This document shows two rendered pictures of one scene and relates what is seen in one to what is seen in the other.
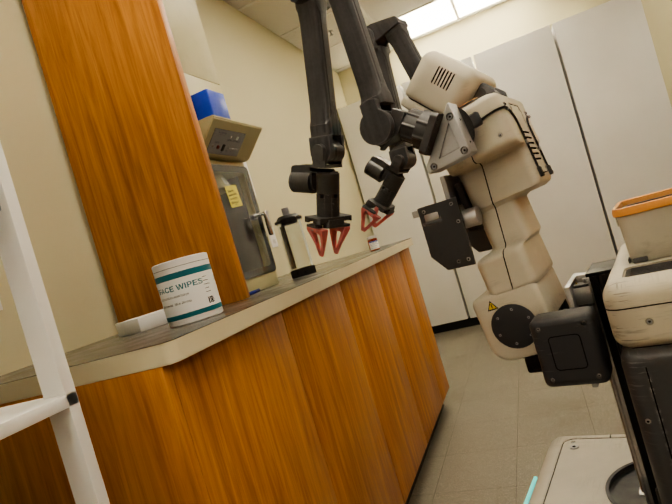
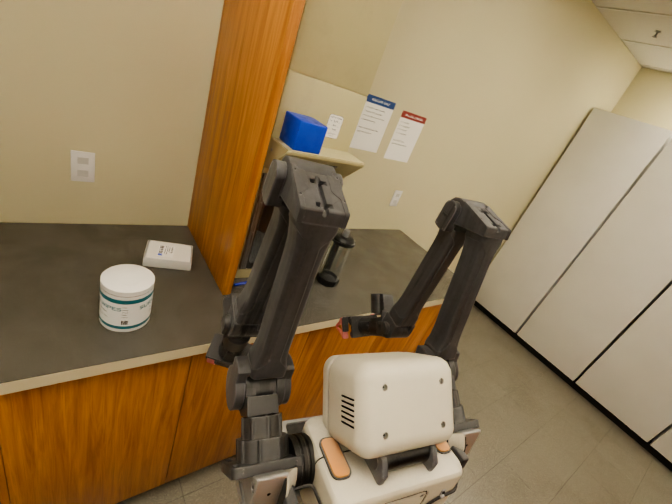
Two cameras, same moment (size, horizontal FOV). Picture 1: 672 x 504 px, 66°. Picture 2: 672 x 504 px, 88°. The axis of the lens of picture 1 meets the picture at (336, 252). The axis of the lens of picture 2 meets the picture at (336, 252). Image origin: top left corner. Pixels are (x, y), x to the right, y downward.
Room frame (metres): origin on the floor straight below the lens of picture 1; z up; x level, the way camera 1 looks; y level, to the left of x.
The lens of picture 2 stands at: (0.76, -0.41, 1.78)
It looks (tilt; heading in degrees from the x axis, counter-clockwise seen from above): 27 degrees down; 24
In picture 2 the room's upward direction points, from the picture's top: 22 degrees clockwise
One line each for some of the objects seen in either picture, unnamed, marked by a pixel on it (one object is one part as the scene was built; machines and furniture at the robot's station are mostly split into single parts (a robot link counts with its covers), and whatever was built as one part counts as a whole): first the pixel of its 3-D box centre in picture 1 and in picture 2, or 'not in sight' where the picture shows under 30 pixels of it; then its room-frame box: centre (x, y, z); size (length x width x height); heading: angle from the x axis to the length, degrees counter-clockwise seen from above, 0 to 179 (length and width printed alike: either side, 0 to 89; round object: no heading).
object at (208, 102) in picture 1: (206, 110); (303, 133); (1.68, 0.27, 1.55); 0.10 x 0.10 x 0.09; 69
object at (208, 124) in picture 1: (229, 140); (316, 165); (1.76, 0.24, 1.46); 0.32 x 0.11 x 0.10; 159
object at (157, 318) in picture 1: (152, 319); (169, 255); (1.49, 0.56, 0.96); 0.16 x 0.12 x 0.04; 142
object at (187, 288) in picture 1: (188, 289); (126, 297); (1.22, 0.36, 1.01); 0.13 x 0.13 x 0.15
